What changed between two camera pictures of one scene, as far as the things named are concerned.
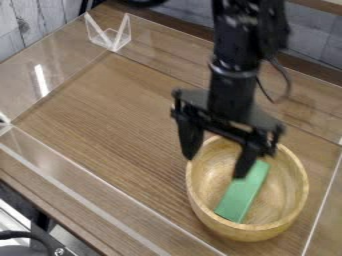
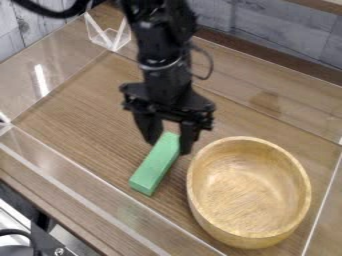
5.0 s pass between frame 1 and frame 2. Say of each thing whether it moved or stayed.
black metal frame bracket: stayed
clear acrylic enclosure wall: stayed
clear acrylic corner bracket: stayed
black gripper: moved
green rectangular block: moved
